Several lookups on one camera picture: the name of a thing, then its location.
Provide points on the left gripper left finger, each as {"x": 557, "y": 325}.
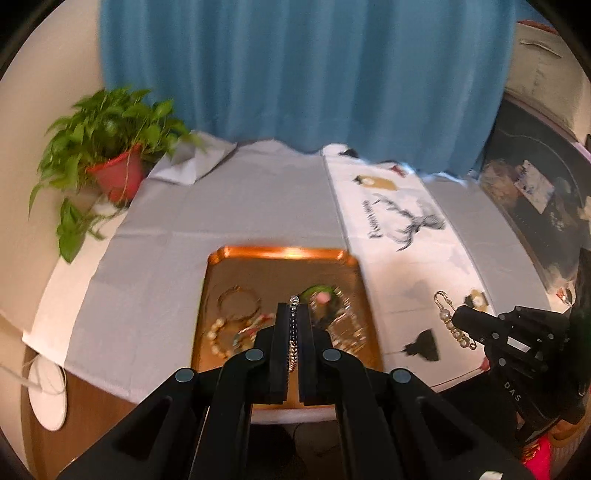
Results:
{"x": 195, "y": 424}

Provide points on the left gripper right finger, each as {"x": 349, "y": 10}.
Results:
{"x": 392, "y": 425}

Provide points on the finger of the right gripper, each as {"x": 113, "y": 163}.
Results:
{"x": 481, "y": 327}

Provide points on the green black jewelry piece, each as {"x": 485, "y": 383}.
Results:
{"x": 321, "y": 324}

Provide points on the dark green bangle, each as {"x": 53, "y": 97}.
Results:
{"x": 238, "y": 304}

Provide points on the white printed table runner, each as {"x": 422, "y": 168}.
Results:
{"x": 414, "y": 266}

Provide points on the grey table cloth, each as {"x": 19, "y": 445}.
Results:
{"x": 138, "y": 319}

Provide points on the orange metal tray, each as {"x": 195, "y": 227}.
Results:
{"x": 279, "y": 275}

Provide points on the white standing fan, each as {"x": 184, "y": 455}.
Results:
{"x": 46, "y": 385}

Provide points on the dark storage bin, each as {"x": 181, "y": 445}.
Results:
{"x": 538, "y": 176}

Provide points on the blue curtain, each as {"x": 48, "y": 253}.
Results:
{"x": 418, "y": 82}

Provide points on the beige fabric storage box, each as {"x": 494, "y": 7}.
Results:
{"x": 545, "y": 75}

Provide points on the potted green plant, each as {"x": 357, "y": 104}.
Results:
{"x": 110, "y": 141}

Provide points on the clear bracelet pink charm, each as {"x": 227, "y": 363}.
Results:
{"x": 327, "y": 302}

